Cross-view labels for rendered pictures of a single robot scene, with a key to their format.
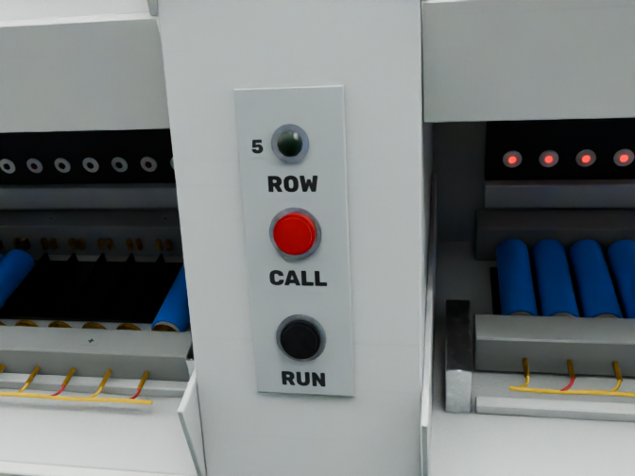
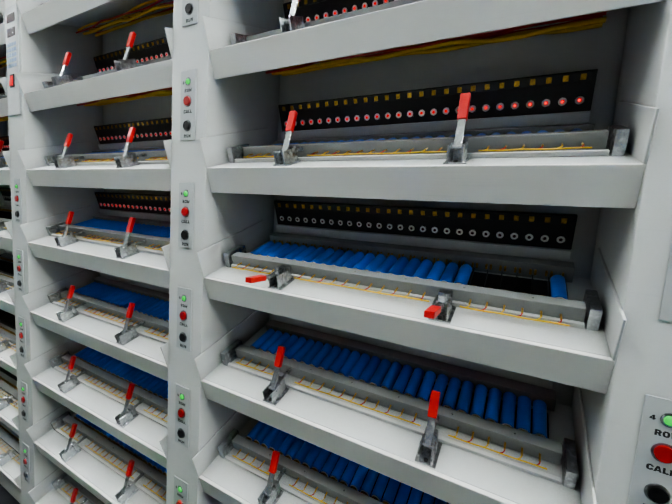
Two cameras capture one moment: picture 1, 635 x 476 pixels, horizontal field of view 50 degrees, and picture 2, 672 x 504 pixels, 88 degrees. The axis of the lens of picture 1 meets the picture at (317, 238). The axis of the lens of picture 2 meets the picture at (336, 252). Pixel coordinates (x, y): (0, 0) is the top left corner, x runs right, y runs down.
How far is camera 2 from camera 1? 0.29 m
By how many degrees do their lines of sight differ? 19
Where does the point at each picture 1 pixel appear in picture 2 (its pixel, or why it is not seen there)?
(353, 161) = not seen: outside the picture
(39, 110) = (566, 197)
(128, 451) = (564, 342)
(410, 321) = not seen: outside the picture
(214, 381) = (633, 312)
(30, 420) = (506, 324)
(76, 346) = (526, 298)
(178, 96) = (648, 194)
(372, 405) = not seen: outside the picture
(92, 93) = (596, 191)
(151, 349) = (566, 304)
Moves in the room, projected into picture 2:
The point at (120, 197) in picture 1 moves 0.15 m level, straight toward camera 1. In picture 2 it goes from (510, 250) to (573, 263)
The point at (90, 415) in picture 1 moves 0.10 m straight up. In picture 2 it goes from (534, 327) to (545, 244)
